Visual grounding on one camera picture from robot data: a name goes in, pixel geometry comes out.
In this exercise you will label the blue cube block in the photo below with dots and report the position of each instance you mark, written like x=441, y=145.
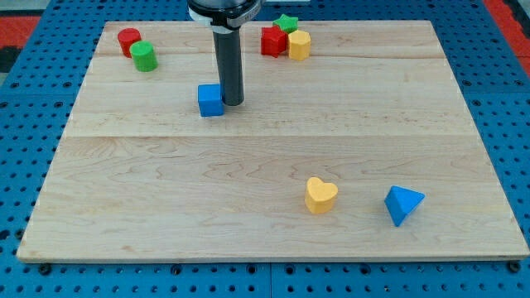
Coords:
x=209, y=100

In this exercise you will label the green star block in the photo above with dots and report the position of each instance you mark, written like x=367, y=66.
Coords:
x=286, y=23

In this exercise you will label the red cylinder block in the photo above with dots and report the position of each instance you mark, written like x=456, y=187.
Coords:
x=127, y=37

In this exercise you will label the blue triangle block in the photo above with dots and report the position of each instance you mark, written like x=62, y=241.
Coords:
x=401, y=202

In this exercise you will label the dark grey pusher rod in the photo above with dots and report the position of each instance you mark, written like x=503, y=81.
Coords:
x=228, y=55

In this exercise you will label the red star block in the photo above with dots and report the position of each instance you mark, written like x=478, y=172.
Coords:
x=273, y=41

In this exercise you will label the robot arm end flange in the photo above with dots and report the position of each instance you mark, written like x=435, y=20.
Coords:
x=223, y=16

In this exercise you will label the yellow heart block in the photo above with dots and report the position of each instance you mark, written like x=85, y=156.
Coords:
x=320, y=196

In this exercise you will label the yellow hexagon block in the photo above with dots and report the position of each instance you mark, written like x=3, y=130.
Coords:
x=299, y=45

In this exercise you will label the green cylinder block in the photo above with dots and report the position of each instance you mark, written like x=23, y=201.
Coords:
x=143, y=56

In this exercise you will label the light wooden board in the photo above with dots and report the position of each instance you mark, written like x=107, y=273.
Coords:
x=140, y=177

